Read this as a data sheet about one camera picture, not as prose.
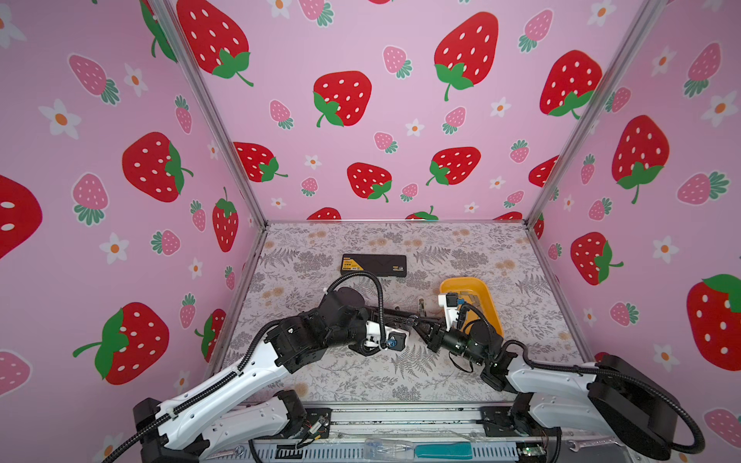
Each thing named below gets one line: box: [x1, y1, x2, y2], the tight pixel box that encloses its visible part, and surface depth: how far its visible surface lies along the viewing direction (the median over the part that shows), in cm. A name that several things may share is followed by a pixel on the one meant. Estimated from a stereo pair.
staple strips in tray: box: [461, 291, 482, 307], surface depth 100 cm
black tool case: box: [340, 253, 408, 278], surface depth 107 cm
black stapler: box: [381, 307, 427, 327], surface depth 75 cm
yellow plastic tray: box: [439, 276, 504, 337], surface depth 100 cm
